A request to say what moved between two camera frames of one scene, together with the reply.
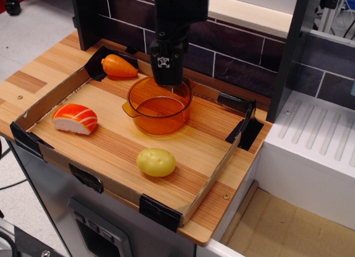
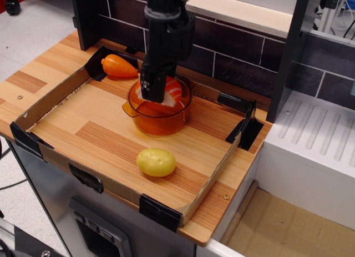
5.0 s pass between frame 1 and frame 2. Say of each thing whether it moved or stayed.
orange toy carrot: stayed
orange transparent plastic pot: stayed
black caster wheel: stayed
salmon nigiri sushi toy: moved
